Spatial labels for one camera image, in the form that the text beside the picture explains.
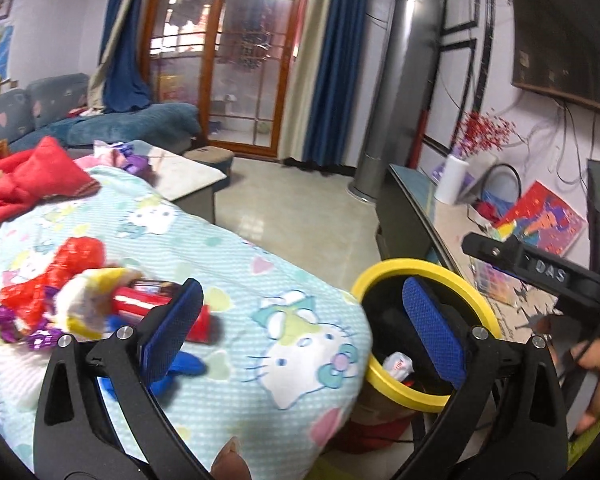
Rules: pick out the purple snack wrapper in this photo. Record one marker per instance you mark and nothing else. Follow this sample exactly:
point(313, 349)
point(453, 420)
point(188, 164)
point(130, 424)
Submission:
point(42, 335)

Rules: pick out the blue window curtain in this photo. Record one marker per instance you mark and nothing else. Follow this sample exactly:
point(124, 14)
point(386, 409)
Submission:
point(335, 83)

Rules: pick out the white top coffee table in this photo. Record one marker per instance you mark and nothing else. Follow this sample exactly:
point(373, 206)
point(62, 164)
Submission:
point(185, 183)

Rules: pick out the red berry branch decoration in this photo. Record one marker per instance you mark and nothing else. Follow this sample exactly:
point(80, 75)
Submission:
point(479, 133)

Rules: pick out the yellow white snack bag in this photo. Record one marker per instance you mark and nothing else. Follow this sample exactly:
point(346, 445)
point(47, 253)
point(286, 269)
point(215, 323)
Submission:
point(83, 305)

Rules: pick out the purple toys on table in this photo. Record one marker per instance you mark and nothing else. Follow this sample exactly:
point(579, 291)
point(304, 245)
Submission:
point(121, 155)

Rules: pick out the red crinkled plastic wrapper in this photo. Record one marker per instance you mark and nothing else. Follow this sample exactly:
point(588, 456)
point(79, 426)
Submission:
point(28, 299)

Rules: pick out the blue left curtain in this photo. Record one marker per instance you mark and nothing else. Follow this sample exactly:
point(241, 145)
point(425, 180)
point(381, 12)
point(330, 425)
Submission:
point(117, 85)

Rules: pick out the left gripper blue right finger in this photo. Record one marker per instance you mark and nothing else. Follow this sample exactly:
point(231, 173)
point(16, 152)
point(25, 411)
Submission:
point(444, 346)

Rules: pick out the grey heart pattern sofa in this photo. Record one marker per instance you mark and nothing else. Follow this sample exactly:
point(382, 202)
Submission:
point(41, 109)

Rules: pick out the round blue footstool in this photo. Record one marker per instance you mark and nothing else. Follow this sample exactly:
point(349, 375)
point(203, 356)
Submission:
point(218, 158)

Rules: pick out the blue plastic wrapper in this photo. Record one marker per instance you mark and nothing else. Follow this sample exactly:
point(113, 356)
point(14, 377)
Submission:
point(183, 364)

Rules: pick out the white cylinder vase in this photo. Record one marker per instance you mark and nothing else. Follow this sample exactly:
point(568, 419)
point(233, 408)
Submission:
point(451, 177)

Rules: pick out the wall mounted television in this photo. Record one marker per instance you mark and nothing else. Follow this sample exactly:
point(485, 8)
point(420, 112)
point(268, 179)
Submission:
point(557, 49)

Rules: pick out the Hello Kitty blue blanket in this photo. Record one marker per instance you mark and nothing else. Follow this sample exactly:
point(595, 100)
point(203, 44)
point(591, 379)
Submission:
point(287, 355)

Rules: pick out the red blanket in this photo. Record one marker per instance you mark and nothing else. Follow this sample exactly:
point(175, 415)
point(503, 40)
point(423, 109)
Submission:
point(41, 173)

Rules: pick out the yellow rimmed trash bin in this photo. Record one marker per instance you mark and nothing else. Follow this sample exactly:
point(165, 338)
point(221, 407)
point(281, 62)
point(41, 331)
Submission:
point(379, 291)

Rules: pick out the silver tower air conditioner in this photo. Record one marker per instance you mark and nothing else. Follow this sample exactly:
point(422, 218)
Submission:
point(410, 54)

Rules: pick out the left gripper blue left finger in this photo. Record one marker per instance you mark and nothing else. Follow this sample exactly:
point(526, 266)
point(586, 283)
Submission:
point(164, 330)

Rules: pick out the long TV cabinet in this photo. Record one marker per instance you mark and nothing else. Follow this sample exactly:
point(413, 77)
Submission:
point(415, 232)

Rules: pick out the colourful diamond painting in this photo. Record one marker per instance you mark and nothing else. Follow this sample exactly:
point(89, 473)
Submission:
point(542, 219)

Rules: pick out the wooden glass sliding door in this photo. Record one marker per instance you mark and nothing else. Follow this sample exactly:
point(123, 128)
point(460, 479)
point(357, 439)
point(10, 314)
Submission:
point(231, 59)

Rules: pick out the person's left hand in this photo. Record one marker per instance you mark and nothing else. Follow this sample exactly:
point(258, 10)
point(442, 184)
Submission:
point(229, 464)

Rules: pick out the white plastic bag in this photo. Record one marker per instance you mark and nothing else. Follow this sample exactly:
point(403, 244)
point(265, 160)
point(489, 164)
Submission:
point(399, 366)

